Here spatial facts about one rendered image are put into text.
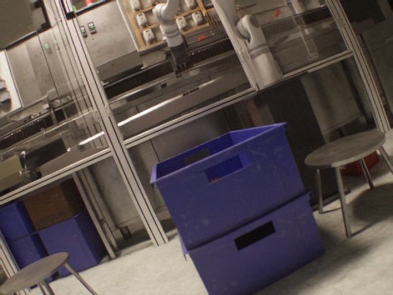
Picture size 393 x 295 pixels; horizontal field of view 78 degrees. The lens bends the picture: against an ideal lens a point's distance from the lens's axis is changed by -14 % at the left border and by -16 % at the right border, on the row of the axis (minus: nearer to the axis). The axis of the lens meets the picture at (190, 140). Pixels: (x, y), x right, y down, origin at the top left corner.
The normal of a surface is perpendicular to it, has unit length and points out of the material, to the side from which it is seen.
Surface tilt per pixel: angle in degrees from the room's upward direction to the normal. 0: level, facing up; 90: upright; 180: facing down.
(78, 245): 90
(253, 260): 90
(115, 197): 90
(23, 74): 90
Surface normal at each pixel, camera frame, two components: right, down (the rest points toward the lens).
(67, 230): 0.09, 0.00
